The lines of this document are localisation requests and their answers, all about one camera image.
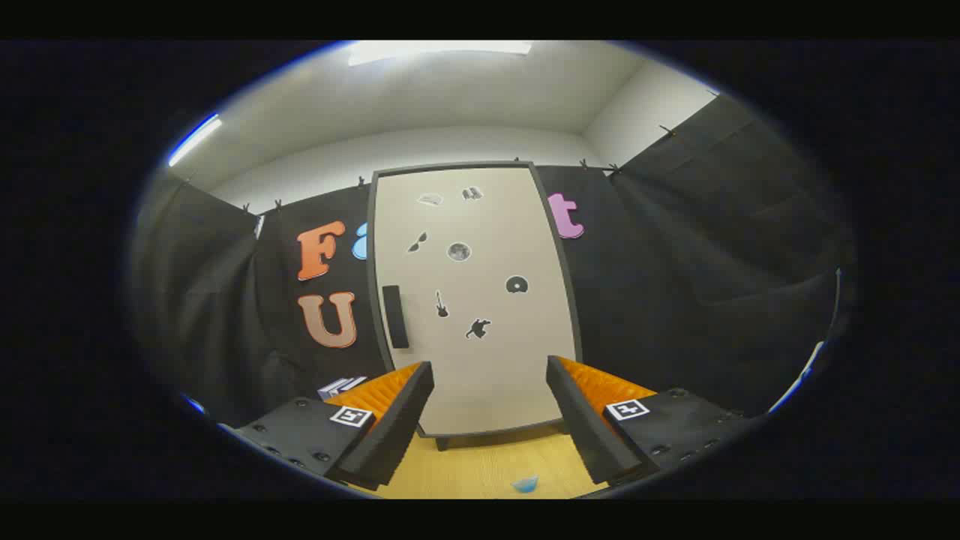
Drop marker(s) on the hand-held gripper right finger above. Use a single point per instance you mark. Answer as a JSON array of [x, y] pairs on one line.
[[581, 427]]

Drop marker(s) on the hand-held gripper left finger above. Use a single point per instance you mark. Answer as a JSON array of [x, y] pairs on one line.
[[397, 427]]

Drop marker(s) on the blue white squeeze tube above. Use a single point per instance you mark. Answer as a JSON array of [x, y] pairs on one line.
[[525, 485]]

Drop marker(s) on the dark grey cabinet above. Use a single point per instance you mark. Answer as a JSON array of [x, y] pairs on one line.
[[577, 330]]

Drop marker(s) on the black backdrop cloth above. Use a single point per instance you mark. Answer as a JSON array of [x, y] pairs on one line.
[[675, 262]]

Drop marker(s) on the ceiling strip light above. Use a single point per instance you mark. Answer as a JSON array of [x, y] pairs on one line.
[[193, 140]]

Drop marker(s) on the ceiling light panel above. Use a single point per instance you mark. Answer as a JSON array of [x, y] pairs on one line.
[[435, 51]]

